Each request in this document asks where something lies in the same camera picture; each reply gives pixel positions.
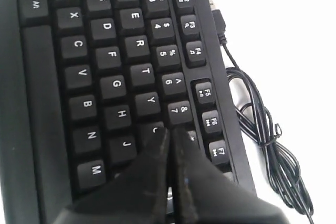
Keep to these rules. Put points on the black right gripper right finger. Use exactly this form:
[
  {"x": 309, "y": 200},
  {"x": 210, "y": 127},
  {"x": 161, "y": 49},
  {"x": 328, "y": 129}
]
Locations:
[{"x": 202, "y": 194}]

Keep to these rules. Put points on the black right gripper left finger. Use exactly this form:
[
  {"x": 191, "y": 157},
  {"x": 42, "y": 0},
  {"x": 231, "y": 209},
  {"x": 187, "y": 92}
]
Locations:
[{"x": 137, "y": 195}]

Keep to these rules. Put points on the black wired computer keyboard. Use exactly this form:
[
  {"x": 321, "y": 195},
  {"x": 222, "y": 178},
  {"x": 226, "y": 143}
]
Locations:
[{"x": 85, "y": 84}]

